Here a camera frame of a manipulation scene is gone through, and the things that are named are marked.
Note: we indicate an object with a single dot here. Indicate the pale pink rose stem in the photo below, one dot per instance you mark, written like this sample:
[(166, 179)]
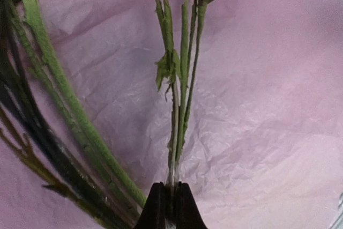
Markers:
[(178, 69)]

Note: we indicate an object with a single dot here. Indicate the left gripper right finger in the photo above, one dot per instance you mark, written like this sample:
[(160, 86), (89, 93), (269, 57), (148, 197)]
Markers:
[(186, 211)]

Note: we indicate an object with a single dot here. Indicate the artificial flower bouquet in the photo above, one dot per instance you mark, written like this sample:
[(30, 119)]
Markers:
[(46, 127)]

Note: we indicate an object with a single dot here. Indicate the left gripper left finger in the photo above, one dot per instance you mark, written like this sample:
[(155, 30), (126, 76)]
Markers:
[(153, 215)]

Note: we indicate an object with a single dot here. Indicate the purple pink wrapping paper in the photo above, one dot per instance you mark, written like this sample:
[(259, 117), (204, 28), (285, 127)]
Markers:
[(264, 139)]

